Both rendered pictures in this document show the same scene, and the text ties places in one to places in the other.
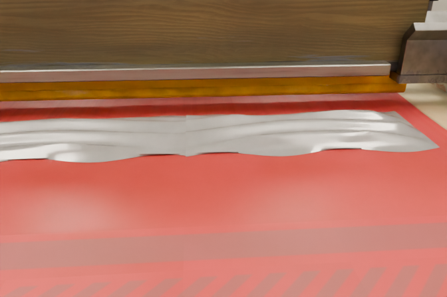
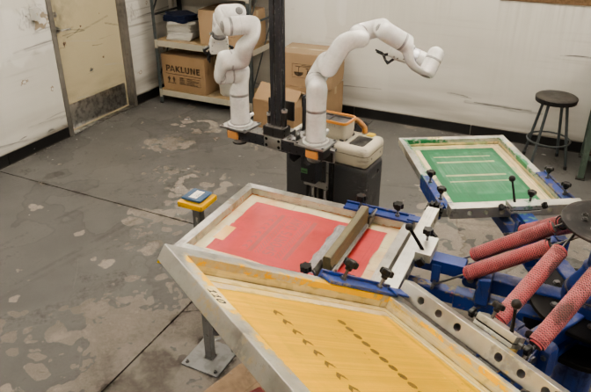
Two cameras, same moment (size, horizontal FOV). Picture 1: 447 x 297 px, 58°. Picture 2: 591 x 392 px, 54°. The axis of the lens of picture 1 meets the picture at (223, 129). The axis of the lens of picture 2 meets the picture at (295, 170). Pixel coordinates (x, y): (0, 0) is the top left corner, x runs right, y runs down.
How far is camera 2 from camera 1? 2.33 m
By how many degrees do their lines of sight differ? 103
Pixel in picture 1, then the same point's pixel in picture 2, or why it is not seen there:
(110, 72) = not seen: hidden behind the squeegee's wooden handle
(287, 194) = (303, 250)
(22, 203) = (319, 232)
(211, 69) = not seen: hidden behind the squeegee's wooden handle
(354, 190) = (299, 256)
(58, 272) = (303, 233)
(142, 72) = not seen: hidden behind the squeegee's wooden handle
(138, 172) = (320, 241)
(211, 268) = (295, 241)
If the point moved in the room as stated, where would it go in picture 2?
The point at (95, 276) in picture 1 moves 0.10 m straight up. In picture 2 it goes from (301, 235) to (301, 214)
